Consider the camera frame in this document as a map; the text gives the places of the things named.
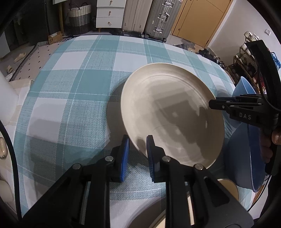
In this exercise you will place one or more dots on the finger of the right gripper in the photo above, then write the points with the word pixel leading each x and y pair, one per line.
pixel 247 102

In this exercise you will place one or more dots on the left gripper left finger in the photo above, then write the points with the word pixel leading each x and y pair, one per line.
pixel 111 168

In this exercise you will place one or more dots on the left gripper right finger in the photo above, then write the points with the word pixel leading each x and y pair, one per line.
pixel 168 170

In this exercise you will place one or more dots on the blue bowl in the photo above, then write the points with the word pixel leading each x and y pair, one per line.
pixel 243 88
pixel 243 161

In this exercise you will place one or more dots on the large cream plate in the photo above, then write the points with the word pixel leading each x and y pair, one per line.
pixel 172 104

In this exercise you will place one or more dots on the small cream plate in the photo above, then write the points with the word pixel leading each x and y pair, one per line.
pixel 230 186

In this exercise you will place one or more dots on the right human hand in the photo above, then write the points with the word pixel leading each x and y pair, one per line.
pixel 265 143

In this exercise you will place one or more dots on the shoe rack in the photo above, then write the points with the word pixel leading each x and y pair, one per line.
pixel 244 63

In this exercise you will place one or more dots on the teal plaid tablecloth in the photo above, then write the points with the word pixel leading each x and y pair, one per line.
pixel 72 111

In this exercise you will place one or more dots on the wooden door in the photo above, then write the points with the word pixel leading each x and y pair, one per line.
pixel 198 20

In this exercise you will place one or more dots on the silver suitcase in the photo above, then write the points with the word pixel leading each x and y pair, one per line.
pixel 161 18

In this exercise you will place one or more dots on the beige plaid tablecloth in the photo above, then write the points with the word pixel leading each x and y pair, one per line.
pixel 22 88

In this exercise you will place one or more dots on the beige earbuds case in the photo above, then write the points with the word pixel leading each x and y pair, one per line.
pixel 3 148

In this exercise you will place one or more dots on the white electric kettle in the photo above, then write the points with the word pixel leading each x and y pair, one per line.
pixel 8 100

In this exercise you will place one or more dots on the beige suitcase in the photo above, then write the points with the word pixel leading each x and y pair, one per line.
pixel 135 15

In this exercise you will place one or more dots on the small cardboard box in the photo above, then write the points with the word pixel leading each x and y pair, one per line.
pixel 55 37

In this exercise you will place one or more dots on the white drawer desk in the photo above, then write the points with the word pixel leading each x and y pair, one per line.
pixel 110 13

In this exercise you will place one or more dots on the woven laundry basket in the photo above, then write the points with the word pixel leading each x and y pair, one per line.
pixel 80 19

